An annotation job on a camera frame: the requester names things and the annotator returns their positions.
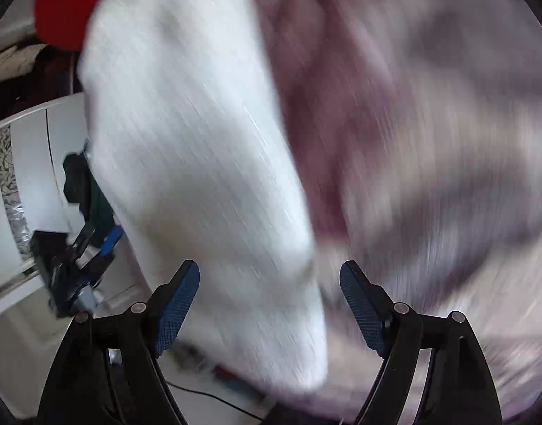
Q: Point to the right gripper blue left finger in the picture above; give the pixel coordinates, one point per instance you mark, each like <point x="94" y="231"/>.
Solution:
<point x="172" y="303"/>

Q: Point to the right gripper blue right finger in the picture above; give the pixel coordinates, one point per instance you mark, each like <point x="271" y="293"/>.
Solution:
<point x="362" y="298"/>

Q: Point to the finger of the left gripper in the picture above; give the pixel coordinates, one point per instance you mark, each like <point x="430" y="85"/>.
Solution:
<point x="111" y="240"/>
<point x="83" y="239"/>

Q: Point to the white fluffy garment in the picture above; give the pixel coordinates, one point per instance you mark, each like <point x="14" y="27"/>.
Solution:
<point x="186" y="141"/>

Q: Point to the dark green garment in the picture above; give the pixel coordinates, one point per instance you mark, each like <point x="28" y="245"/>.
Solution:
<point x="100" y="214"/>

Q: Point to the black garment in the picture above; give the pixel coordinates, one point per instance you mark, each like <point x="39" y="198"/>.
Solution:
<point x="77" y="184"/>

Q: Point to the white wardrobe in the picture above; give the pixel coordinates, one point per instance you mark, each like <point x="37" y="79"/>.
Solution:
<point x="33" y="145"/>

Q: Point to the floral rose blanket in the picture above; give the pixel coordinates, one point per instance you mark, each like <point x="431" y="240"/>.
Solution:
<point x="416" y="129"/>

